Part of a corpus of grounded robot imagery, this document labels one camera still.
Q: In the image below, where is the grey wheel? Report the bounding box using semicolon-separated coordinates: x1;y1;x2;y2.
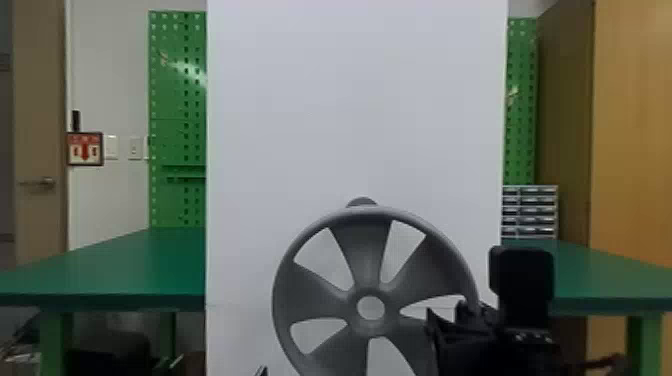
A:
271;204;482;376

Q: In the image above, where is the red wall sign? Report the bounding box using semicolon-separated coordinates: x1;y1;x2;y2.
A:
65;131;105;168

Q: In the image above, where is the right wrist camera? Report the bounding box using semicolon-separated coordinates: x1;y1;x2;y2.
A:
488;245;556;331

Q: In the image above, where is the white panel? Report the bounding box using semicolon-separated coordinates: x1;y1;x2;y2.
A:
205;0;510;376

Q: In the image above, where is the beige door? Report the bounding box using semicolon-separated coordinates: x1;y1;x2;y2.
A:
0;0;69;267

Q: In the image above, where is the white drawer cabinet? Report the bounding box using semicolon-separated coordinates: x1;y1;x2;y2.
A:
501;184;560;242

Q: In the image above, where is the wooden cupboard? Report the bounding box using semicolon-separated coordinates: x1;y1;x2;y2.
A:
534;0;672;376

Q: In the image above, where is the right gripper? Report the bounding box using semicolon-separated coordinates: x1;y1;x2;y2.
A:
425;299;506;376

